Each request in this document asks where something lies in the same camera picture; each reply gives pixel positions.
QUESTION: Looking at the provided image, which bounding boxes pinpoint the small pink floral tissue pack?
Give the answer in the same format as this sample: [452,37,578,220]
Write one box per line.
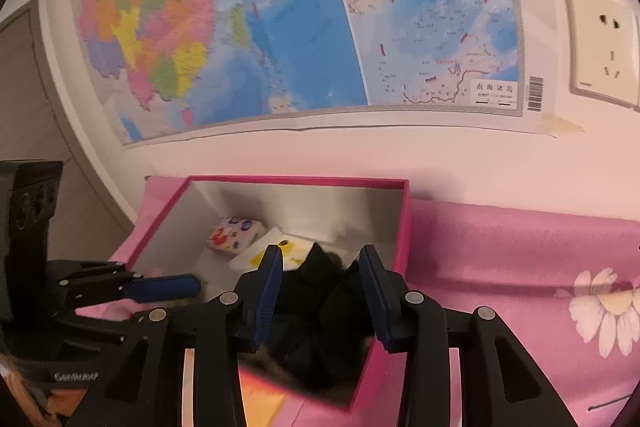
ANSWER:
[207,217,266,256]

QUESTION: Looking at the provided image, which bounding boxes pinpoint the black cloth item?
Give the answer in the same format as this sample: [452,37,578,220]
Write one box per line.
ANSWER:
[240,244,374,404]

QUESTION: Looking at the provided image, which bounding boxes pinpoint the white yellow wet wipes pack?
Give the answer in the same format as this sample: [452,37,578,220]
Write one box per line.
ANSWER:
[226,225,317,275]

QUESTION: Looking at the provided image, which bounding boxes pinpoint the left hand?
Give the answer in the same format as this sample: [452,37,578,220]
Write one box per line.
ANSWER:
[1,355,87,426]

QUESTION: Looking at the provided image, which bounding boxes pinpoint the pastel tissue pack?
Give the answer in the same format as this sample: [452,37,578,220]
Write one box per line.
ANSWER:
[240,369,286,427]

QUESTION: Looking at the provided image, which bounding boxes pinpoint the pink storage box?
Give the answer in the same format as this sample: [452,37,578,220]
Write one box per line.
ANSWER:
[106,174,412,413]

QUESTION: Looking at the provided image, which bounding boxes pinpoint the pink floral tablecloth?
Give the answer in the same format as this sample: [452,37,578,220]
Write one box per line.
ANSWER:
[74,175,640,427]

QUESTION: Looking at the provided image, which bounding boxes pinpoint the grey door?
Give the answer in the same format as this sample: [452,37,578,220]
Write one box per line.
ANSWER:
[1,0,132,261]

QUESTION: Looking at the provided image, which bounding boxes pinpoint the colourful wall map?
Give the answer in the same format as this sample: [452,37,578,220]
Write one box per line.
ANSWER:
[70,0,559,145]

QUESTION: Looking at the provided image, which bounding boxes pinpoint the white wall sockets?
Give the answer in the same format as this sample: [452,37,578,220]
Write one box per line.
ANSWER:
[566,0,639,109]

